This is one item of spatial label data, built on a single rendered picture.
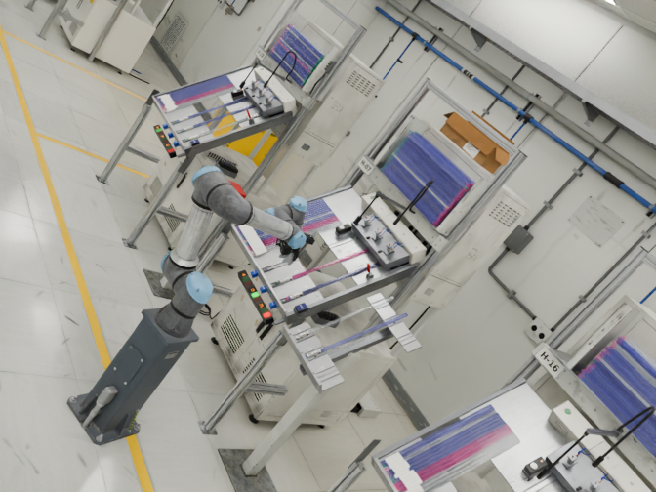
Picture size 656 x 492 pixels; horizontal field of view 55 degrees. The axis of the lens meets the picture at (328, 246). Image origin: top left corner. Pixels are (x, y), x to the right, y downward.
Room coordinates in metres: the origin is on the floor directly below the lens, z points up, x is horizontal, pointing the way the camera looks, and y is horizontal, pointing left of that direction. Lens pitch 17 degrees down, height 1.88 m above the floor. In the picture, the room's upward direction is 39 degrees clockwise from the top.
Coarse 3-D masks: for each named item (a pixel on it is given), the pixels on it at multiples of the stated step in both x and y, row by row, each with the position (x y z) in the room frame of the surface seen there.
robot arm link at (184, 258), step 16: (192, 176) 2.20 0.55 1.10; (208, 176) 2.17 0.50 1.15; (224, 176) 2.21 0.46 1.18; (208, 192) 2.13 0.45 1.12; (192, 208) 2.21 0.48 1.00; (208, 208) 2.18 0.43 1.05; (192, 224) 2.21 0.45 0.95; (208, 224) 2.24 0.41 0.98; (192, 240) 2.23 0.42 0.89; (176, 256) 2.25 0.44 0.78; (192, 256) 2.26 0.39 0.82; (176, 272) 2.24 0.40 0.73
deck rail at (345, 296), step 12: (384, 276) 2.89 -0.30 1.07; (396, 276) 2.93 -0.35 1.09; (408, 276) 2.99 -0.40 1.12; (360, 288) 2.82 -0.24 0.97; (372, 288) 2.87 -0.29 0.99; (324, 300) 2.72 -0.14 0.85; (336, 300) 2.75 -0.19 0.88; (348, 300) 2.81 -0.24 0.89; (288, 312) 2.62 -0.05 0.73; (312, 312) 2.70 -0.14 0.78; (288, 324) 2.64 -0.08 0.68
